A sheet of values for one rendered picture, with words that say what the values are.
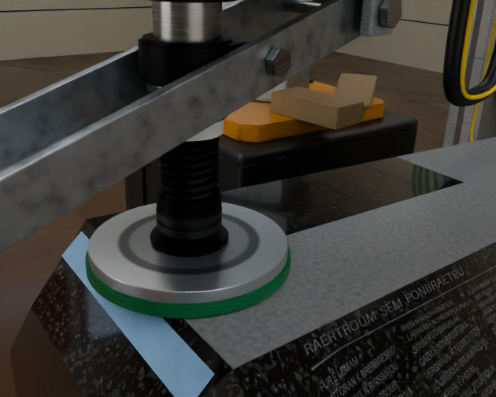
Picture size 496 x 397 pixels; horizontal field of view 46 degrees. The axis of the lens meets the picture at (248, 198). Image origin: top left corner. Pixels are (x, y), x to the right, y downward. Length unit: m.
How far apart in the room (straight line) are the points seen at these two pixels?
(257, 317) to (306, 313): 0.05
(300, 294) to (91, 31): 6.62
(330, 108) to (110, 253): 0.80
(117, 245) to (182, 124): 0.18
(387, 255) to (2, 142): 0.42
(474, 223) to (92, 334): 0.49
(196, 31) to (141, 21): 6.84
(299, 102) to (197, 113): 0.87
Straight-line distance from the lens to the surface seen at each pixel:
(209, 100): 0.51
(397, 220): 0.77
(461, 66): 1.02
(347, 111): 1.32
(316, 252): 0.67
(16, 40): 6.83
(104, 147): 0.45
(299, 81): 1.58
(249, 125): 1.31
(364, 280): 0.63
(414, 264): 0.67
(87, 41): 7.10
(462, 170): 1.00
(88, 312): 0.66
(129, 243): 0.62
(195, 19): 0.53
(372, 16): 0.64
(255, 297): 0.56
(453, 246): 0.73
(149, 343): 0.57
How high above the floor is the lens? 1.14
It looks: 23 degrees down
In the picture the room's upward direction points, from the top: 2 degrees clockwise
